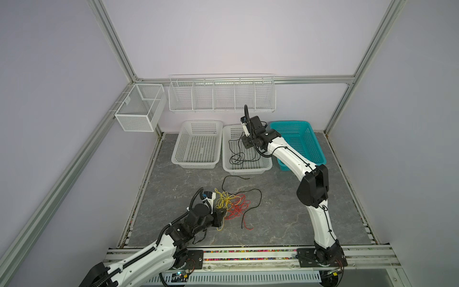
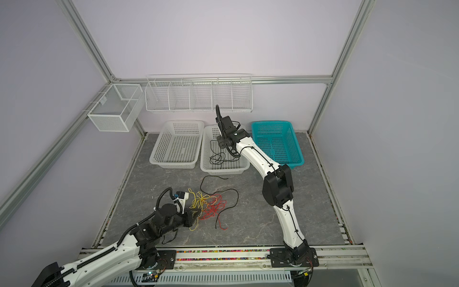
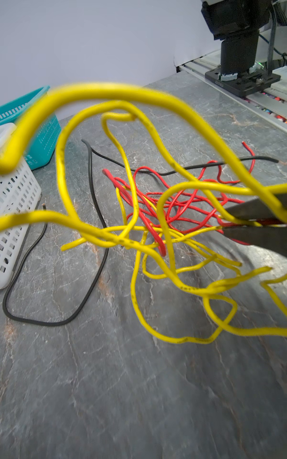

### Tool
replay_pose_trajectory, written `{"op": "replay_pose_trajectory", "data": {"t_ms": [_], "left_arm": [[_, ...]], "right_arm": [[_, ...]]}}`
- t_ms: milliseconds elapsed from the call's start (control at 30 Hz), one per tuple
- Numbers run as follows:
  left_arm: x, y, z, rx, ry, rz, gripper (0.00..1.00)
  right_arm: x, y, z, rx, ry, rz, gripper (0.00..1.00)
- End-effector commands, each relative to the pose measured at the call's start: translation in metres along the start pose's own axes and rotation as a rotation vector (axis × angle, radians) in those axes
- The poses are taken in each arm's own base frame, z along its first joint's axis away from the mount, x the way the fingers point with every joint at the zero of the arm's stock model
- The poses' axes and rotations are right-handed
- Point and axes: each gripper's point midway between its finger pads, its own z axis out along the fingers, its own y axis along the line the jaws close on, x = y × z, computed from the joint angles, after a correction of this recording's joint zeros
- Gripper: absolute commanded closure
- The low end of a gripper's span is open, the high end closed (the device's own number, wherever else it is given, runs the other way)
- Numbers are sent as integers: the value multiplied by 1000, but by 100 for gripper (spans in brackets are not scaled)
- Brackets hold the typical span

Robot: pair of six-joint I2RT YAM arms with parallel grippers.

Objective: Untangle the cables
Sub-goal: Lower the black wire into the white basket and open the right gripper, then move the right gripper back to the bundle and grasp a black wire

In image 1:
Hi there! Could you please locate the black cable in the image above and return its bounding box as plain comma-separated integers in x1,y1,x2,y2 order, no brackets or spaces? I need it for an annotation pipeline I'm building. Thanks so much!
221,175,263,230
228,138,262,169

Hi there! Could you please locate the yellow cable bundle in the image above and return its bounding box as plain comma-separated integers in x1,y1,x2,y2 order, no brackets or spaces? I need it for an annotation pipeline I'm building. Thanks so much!
214,188,241,231

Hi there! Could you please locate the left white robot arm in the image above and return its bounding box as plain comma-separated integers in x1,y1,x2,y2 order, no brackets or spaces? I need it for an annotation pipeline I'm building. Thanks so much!
80,203,225,287

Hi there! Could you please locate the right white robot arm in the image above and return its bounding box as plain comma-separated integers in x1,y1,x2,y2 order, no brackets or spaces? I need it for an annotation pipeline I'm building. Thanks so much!
240,109,347,266

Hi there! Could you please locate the middle white plastic basket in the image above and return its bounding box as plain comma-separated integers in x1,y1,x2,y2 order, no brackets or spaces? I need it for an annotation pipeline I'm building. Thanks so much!
222,124,273,176

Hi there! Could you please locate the white plastic basket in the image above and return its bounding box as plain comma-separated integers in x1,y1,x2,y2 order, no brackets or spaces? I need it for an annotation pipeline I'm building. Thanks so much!
222,124,273,176
171,120,223,169

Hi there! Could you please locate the teal plastic basket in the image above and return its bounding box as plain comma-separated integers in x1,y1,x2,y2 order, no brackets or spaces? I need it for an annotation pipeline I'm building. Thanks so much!
269,121,326,165

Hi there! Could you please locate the left white plastic basket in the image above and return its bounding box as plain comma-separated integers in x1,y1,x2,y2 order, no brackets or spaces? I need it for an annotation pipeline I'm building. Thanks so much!
171,120,223,169

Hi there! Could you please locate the small green circuit board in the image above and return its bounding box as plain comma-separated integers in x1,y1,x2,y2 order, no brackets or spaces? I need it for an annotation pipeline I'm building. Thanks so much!
170,272,189,283

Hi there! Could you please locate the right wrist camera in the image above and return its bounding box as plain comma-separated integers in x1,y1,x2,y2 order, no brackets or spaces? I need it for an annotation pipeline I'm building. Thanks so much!
241,123,250,137

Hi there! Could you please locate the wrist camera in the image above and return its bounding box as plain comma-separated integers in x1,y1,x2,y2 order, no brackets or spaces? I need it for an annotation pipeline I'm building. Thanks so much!
200,191,217,210
241,123,250,137

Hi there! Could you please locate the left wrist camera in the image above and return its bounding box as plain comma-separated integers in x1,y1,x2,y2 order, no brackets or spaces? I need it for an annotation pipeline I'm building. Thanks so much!
200,191,217,210

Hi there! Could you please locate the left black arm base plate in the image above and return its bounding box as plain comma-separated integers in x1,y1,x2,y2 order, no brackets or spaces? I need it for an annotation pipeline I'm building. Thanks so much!
172,249,204,270

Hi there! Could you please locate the white wire wall shelf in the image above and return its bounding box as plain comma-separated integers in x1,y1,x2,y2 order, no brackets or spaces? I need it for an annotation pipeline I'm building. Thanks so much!
169,74,277,112

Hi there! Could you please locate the white vented cable duct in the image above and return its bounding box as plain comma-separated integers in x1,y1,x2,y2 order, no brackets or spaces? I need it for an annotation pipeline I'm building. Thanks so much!
163,270,322,287

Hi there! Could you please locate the white mesh wall box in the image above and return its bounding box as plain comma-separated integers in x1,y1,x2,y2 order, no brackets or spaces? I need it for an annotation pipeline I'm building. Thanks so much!
115,84,167,132

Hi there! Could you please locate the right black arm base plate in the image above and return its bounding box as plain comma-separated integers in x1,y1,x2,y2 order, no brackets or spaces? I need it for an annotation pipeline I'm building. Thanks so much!
295,246,348,267

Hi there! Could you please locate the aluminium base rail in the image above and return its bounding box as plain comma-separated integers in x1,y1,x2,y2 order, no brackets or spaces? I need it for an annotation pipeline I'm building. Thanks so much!
103,245,400,275

